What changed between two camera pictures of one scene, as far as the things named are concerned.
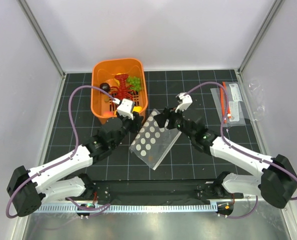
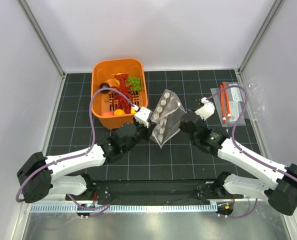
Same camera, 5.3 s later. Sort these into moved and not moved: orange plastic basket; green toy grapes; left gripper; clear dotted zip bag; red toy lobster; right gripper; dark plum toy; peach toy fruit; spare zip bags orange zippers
Moved: clear dotted zip bag; right gripper; left gripper
Not moved: spare zip bags orange zippers; peach toy fruit; orange plastic basket; dark plum toy; green toy grapes; red toy lobster
